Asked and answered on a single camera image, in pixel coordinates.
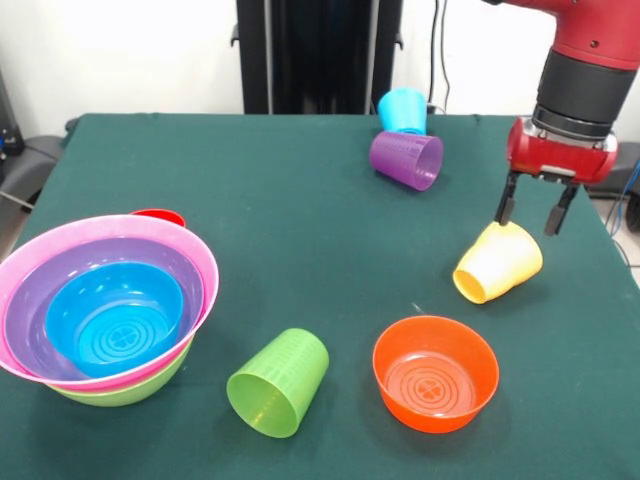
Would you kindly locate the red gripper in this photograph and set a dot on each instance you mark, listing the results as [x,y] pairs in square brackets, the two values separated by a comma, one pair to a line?
[555,160]

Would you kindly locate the yellow cup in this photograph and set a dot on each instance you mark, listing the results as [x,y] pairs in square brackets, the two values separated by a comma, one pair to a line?
[505,260]

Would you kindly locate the blue bowl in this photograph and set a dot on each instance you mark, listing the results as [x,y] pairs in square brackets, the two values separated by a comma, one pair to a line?
[115,320]

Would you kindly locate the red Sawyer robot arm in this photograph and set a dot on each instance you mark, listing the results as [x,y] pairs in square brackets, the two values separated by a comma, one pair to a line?
[585,75]

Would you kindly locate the purple cup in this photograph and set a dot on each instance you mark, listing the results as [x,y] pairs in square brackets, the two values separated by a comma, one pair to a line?
[395,155]

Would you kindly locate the blue cup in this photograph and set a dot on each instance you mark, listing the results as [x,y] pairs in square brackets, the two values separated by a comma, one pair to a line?
[400,110]

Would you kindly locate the orange bowl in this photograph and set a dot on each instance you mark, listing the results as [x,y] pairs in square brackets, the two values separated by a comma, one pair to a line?
[430,417]

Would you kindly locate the dark green table cloth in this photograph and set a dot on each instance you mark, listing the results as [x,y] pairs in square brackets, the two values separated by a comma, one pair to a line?
[300,240]

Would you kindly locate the green cup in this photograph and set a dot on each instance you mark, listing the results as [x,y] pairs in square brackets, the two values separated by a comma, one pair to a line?
[285,360]

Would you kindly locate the red cup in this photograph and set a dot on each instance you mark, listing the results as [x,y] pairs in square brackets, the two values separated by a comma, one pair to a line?
[160,216]

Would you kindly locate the pink bowl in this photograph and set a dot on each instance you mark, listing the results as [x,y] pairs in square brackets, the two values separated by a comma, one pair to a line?
[125,226]

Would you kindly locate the purple bowl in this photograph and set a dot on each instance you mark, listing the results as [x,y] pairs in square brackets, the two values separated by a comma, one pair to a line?
[125,250]

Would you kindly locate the green bowl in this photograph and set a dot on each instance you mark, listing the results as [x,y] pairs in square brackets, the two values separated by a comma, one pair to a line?
[125,392]

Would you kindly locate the black equipment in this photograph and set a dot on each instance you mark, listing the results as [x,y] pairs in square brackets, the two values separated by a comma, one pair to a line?
[7,115]

